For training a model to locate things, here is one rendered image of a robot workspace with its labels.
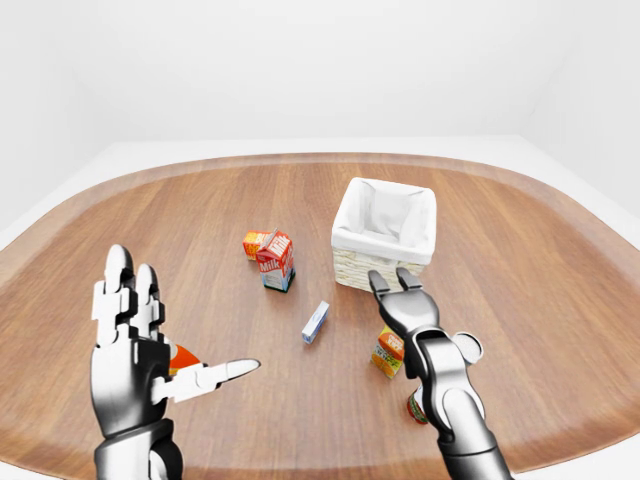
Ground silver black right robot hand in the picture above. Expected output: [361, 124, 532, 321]
[367, 267, 442, 380]

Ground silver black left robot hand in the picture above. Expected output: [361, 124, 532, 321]
[89, 243, 262, 441]

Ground orange juice carton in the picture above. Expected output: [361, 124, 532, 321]
[369, 324, 406, 380]

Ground wicker basket with white liner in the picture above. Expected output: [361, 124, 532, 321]
[330, 176, 438, 295]

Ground orange red round container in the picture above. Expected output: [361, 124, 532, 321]
[168, 343, 203, 378]

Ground small blue white box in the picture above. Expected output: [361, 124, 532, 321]
[300, 300, 332, 346]

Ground red green printed tin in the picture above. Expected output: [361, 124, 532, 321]
[406, 387, 430, 426]

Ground red and white milk carton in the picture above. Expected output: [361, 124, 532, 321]
[255, 227, 297, 293]

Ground small orange red printed box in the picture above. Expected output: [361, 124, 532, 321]
[242, 229, 273, 262]

